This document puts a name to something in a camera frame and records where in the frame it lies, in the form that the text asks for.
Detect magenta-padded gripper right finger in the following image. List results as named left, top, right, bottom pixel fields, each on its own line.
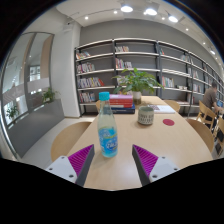
left=131, top=144, right=181, bottom=187

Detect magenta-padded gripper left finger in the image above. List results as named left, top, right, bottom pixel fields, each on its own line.
left=45, top=144, right=96, bottom=188

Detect clear bottle with blue cap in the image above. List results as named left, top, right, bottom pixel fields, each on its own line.
left=97, top=91, right=119, bottom=159

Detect round ceiling lights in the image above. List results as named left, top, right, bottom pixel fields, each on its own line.
left=83, top=3, right=218, bottom=56

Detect grey wall shelf unit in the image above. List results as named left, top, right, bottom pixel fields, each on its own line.
left=73, top=37, right=224, bottom=118

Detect slatted wooden chair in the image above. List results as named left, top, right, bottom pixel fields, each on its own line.
left=213, top=114, right=224, bottom=158
left=196, top=100, right=218, bottom=130

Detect dark blue book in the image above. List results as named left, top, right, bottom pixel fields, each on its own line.
left=111, top=104, right=136, bottom=115

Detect small green planter plant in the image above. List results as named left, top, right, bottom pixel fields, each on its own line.
left=5, top=104, right=20, bottom=122
left=41, top=87, right=60, bottom=104

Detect green potted plant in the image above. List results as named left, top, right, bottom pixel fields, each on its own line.
left=111, top=67, right=164, bottom=105

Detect grey patterned ceramic mug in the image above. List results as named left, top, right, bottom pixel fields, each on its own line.
left=137, top=105, right=155, bottom=126

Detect open white magazine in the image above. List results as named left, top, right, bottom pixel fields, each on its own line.
left=149, top=104, right=176, bottom=115

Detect flat round red coaster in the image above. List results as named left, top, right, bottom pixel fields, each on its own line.
left=162, top=118, right=176, bottom=127

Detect pink book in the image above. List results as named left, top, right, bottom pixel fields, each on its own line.
left=109, top=94, right=134, bottom=101

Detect person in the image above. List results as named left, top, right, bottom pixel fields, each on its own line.
left=202, top=82, right=220, bottom=114

